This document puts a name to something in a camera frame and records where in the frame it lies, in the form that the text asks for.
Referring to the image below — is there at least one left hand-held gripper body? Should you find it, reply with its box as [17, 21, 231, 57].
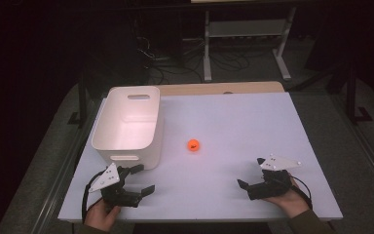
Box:
[88, 162, 142, 209]

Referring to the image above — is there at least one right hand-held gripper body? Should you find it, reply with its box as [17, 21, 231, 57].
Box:
[246, 154, 303, 201]

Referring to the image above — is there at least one white plastic bin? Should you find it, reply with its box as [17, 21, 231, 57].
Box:
[91, 85, 165, 171]

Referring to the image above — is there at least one orange ball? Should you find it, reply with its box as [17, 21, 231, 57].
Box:
[186, 138, 202, 153]

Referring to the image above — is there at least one person's right hand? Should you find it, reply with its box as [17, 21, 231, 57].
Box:
[263, 177, 311, 219]

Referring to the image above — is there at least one person's left hand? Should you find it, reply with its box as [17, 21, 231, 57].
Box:
[83, 198, 122, 233]

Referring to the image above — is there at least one black metal stand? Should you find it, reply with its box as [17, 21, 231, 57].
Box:
[346, 64, 374, 126]
[66, 71, 89, 129]

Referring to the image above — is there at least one wooden table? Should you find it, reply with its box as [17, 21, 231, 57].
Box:
[157, 81, 285, 98]

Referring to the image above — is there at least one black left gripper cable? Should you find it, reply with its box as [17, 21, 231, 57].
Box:
[81, 170, 107, 224]

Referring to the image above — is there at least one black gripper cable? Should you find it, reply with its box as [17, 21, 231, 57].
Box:
[81, 170, 107, 224]
[290, 175, 314, 210]

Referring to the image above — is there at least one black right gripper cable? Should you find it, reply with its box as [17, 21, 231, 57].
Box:
[290, 175, 314, 210]

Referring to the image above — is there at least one aluminium rail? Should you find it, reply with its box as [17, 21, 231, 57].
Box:
[330, 94, 374, 198]
[28, 123, 94, 234]

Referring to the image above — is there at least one bundle of black floor cables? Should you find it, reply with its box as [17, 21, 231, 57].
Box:
[135, 35, 274, 86]

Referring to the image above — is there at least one white metal desk frame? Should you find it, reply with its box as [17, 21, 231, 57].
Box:
[203, 6, 297, 83]

